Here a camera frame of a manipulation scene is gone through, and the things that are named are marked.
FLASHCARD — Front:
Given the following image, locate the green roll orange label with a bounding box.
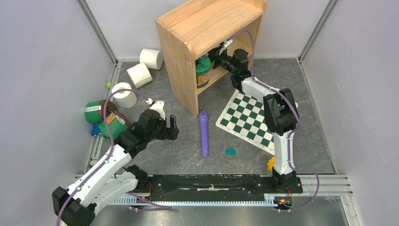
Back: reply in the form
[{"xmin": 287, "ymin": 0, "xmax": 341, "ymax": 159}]
[{"xmin": 98, "ymin": 113, "xmax": 128, "ymax": 140}]

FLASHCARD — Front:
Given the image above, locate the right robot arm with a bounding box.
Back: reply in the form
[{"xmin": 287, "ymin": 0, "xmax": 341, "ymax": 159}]
[{"xmin": 208, "ymin": 47, "xmax": 300, "ymax": 192}]

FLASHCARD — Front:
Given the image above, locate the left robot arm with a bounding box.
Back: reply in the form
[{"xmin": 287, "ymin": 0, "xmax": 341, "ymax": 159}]
[{"xmin": 52, "ymin": 109, "xmax": 179, "ymax": 226}]

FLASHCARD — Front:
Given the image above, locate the wooden shelf unit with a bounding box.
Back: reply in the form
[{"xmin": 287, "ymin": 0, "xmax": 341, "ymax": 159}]
[{"xmin": 155, "ymin": 0, "xmax": 267, "ymax": 116}]

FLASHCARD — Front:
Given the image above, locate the purple toy microphone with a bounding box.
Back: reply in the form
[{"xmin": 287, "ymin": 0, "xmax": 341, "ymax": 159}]
[{"xmin": 198, "ymin": 111, "xmax": 209, "ymax": 158}]

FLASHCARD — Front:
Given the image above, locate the white toilet roll front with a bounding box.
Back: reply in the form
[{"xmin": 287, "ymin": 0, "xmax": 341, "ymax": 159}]
[{"xmin": 112, "ymin": 82, "xmax": 137, "ymax": 108}]

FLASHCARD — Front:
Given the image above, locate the white toilet roll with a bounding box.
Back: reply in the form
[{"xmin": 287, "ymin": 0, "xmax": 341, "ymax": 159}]
[
  {"xmin": 112, "ymin": 82, "xmax": 137, "ymax": 108},
  {"xmin": 139, "ymin": 48, "xmax": 164, "ymax": 70},
  {"xmin": 127, "ymin": 63, "xmax": 152, "ymax": 89}
]

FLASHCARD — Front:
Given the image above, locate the white toilet roll middle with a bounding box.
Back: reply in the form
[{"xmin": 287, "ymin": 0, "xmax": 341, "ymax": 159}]
[{"xmin": 127, "ymin": 63, "xmax": 152, "ymax": 89}]

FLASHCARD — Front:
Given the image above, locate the blue toy car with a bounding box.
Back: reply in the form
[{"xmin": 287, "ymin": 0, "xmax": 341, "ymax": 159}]
[{"xmin": 91, "ymin": 124, "xmax": 102, "ymax": 137}]

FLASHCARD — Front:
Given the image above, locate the green white chessboard mat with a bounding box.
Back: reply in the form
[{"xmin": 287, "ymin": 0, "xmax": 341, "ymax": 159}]
[{"xmin": 215, "ymin": 89, "xmax": 298, "ymax": 156}]

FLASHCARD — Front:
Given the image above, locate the teal small block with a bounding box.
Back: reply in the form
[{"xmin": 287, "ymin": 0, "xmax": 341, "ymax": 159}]
[{"xmin": 225, "ymin": 148, "xmax": 236, "ymax": 156}]

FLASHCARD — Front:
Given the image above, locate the white toilet roll back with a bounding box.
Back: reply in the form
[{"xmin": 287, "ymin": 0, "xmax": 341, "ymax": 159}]
[{"xmin": 139, "ymin": 48, "xmax": 164, "ymax": 70}]

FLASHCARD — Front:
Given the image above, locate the yellow toy piece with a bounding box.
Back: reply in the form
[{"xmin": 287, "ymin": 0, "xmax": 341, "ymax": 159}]
[{"xmin": 267, "ymin": 156, "xmax": 275, "ymax": 172}]

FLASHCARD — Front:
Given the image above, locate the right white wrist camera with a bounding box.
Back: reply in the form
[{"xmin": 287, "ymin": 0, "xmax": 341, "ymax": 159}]
[{"xmin": 219, "ymin": 38, "xmax": 233, "ymax": 55}]

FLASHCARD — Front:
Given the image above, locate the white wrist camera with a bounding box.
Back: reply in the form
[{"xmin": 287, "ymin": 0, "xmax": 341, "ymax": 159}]
[
  {"xmin": 145, "ymin": 98, "xmax": 166, "ymax": 120},
  {"xmin": 219, "ymin": 38, "xmax": 233, "ymax": 55}
]

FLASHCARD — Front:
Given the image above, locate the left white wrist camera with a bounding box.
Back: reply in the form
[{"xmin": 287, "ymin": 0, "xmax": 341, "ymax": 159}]
[{"xmin": 145, "ymin": 98, "xmax": 166, "ymax": 120}]

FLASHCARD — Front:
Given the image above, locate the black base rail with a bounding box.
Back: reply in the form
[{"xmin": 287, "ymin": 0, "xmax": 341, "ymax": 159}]
[{"xmin": 133, "ymin": 174, "xmax": 303, "ymax": 202}]

